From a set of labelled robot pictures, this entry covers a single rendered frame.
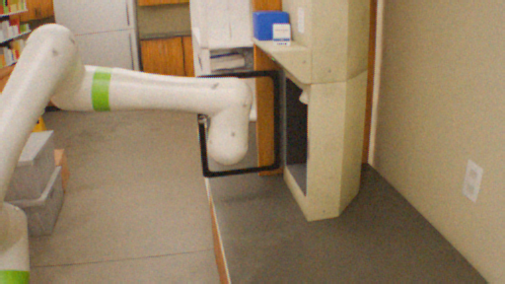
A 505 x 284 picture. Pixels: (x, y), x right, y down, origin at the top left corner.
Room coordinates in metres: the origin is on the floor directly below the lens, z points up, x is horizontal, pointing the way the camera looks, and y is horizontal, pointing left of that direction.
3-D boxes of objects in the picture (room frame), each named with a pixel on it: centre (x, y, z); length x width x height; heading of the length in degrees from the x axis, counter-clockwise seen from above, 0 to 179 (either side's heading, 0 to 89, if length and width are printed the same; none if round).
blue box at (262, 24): (1.38, -0.06, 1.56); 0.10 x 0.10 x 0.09; 11
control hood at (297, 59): (1.28, -0.08, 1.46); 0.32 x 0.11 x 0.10; 11
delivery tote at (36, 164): (2.61, 1.81, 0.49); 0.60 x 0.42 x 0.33; 11
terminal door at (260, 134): (1.40, 0.06, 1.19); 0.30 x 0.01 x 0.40; 101
